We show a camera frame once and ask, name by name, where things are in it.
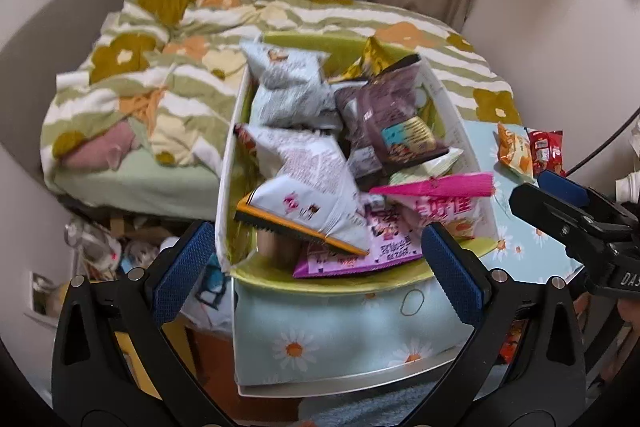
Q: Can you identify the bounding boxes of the green bed sheet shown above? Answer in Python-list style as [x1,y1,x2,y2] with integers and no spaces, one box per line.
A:
[52,142,223,210]

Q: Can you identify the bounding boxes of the white table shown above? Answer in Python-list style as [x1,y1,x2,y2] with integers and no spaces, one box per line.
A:
[235,347,506,399]

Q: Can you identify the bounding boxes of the light blue daisy tablecloth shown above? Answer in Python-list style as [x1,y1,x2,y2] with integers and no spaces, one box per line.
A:
[232,117,586,388]

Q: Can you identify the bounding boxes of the orange snack packet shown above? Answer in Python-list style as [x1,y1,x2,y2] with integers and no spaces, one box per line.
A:
[496,122,535,180]

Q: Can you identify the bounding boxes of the red snack packet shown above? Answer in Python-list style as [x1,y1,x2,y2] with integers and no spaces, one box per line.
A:
[525,129,565,175]

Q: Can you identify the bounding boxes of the white yellow-edged snack packet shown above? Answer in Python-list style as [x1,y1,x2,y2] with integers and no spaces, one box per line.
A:
[235,159,371,256]

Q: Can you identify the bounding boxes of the pink white snack packet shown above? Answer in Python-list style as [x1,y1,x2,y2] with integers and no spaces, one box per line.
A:
[369,173,496,240]

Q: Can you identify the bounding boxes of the white brown-cornered snack packet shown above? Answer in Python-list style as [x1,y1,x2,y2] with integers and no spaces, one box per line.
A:
[234,123,353,192]

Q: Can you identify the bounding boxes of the gold yellow snack packet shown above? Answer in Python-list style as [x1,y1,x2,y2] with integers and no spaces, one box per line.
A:
[330,37,401,84]

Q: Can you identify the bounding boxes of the black cable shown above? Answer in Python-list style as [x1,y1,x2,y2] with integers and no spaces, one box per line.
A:
[565,104,640,178]

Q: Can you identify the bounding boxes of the green white cardboard box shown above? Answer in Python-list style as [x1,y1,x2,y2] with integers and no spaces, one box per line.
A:
[215,32,501,295]

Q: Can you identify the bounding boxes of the pink cloth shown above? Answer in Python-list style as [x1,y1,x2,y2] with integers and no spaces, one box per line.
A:
[62,122,142,171]

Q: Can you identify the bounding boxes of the pale green snack packet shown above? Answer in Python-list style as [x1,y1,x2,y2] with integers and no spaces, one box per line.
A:
[387,148,463,185]

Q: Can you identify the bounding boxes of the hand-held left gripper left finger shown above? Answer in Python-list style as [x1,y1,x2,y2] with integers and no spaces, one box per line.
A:
[51,221,236,427]

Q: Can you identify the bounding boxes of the green floral striped blanket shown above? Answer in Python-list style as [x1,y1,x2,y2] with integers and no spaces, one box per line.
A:
[40,0,523,168]

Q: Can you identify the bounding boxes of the pile of plastic bags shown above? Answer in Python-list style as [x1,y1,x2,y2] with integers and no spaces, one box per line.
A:
[64,212,193,280]

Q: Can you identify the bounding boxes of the grey fuzzy rug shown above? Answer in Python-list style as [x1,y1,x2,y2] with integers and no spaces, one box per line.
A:
[300,379,451,427]

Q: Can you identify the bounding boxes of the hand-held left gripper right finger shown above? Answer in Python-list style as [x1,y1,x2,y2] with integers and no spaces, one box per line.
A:
[400,222,587,427]

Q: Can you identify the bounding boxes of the purple snack packet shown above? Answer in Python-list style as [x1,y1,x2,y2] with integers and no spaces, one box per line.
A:
[292,202,426,279]

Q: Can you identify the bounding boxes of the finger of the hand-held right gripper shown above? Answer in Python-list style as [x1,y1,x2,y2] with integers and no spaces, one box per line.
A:
[509,183,608,253]
[537,170,589,208]

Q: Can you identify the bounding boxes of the dark brown snack packet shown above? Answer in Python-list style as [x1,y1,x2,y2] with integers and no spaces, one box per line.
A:
[334,63,450,168]

